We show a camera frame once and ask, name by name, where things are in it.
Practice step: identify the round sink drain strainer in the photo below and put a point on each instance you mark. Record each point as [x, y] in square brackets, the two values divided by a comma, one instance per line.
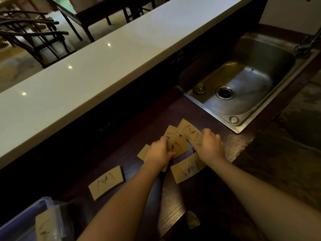
[225, 92]

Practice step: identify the person's right forearm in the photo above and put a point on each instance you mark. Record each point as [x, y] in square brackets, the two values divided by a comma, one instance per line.
[263, 203]

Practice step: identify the round metal sink plug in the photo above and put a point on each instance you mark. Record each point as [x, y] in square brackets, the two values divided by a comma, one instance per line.
[199, 89]

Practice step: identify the person's right thumb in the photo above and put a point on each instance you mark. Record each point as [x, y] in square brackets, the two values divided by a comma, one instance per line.
[197, 148]

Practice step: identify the person's left hand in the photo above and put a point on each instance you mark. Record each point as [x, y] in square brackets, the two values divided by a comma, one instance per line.
[158, 154]

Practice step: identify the round metal sink hole cap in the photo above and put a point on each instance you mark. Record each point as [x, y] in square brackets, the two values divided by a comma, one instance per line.
[234, 119]

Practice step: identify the dark wooden armchair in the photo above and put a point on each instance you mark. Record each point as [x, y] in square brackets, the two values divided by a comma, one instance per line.
[37, 45]
[32, 23]
[25, 13]

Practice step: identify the dark wooden table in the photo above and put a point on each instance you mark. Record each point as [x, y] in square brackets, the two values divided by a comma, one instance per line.
[85, 15]

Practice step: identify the person's left forearm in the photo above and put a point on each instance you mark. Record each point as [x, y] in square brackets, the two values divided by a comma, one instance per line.
[125, 205]

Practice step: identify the kraft paper cup sleeve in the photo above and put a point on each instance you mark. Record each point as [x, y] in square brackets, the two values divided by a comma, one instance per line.
[188, 130]
[171, 131]
[143, 152]
[46, 224]
[181, 145]
[186, 169]

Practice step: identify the person's right hand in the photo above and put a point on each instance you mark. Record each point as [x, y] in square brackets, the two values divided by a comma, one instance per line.
[210, 149]

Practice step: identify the clear plastic storage box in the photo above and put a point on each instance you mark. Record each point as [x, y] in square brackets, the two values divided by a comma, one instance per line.
[22, 220]

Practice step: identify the metal sink faucet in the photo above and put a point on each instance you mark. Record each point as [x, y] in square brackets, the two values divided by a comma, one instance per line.
[307, 43]

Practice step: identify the stacked kraft paper cup sleeves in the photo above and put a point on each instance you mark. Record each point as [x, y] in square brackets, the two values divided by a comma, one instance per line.
[106, 182]

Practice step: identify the stainless steel sink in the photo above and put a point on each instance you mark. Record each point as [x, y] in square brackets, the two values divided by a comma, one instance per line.
[250, 80]

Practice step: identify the dark wooden chair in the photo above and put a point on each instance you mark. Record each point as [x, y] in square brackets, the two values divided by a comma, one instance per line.
[136, 7]

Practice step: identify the person's left thumb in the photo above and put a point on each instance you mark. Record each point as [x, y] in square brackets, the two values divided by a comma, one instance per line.
[171, 155]

